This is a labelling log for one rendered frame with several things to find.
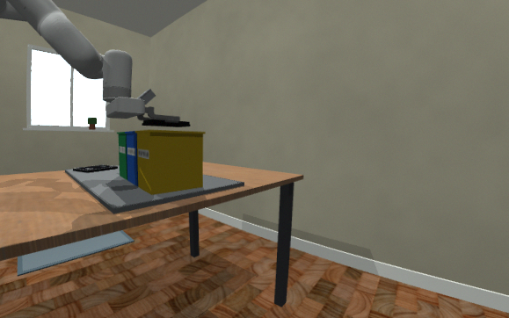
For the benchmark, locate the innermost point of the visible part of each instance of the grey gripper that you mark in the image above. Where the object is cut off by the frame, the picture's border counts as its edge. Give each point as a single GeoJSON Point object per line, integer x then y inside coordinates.
{"type": "Point", "coordinates": [126, 108]}

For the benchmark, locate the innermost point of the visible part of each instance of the yellow bin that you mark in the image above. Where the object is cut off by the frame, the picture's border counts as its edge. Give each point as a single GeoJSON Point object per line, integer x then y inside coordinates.
{"type": "Point", "coordinates": [169, 161]}

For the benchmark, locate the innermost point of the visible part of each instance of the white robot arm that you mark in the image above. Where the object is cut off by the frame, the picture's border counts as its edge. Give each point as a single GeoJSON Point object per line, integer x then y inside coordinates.
{"type": "Point", "coordinates": [115, 67]}

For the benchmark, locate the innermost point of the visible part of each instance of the blue bin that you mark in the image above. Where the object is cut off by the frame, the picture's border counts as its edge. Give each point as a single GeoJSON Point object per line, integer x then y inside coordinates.
{"type": "Point", "coordinates": [132, 164]}

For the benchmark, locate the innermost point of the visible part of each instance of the green open bin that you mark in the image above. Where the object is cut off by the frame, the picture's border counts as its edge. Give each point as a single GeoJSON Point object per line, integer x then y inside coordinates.
{"type": "Point", "coordinates": [123, 154]}

